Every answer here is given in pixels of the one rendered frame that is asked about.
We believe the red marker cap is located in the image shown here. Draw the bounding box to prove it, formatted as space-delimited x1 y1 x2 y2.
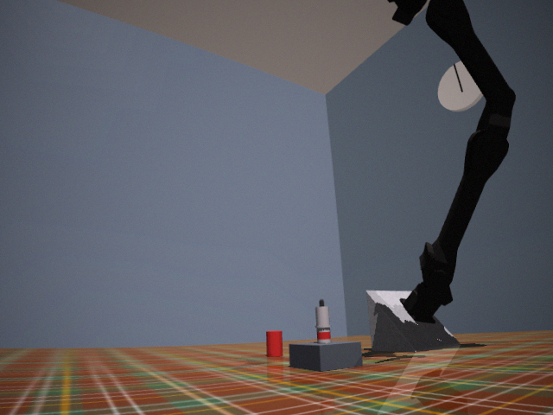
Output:
266 331 283 357

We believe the grey marker with red band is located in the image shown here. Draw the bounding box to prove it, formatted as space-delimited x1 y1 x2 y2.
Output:
315 299 331 343

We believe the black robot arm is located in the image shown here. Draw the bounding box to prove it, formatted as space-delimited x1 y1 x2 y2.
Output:
399 0 516 323

